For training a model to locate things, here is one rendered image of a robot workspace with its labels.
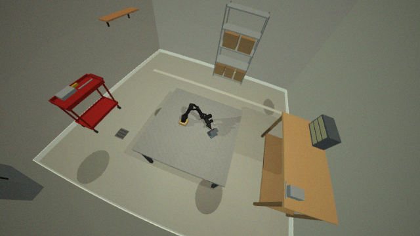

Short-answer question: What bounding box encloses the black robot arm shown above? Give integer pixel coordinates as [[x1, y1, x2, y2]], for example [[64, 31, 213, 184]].
[[181, 103, 213, 123]]

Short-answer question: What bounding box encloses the grey sloped panel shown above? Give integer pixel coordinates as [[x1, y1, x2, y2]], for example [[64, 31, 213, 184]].
[[207, 128, 218, 138]]

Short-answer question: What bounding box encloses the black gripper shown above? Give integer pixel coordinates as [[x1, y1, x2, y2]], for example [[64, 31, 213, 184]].
[[205, 120, 212, 129]]

